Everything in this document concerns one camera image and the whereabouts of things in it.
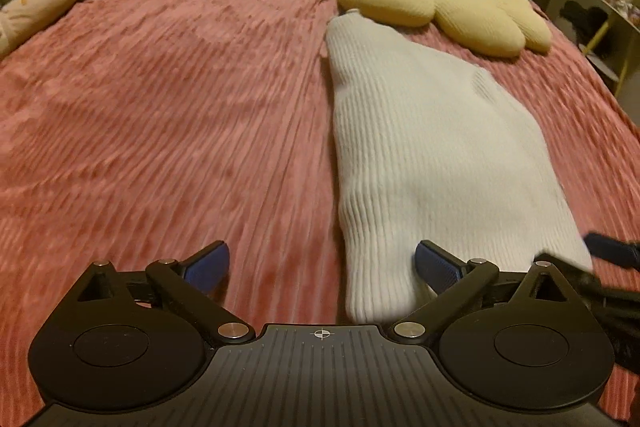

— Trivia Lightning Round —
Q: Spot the yellow legged side table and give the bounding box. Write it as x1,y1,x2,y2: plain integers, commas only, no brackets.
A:
579,0,639,98

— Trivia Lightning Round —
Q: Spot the white ribbed knit sweater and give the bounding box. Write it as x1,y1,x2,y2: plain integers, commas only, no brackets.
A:
326,11,592,323

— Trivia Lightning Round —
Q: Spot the black bag on floor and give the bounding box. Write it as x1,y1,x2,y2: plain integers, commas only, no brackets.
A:
560,0,608,46

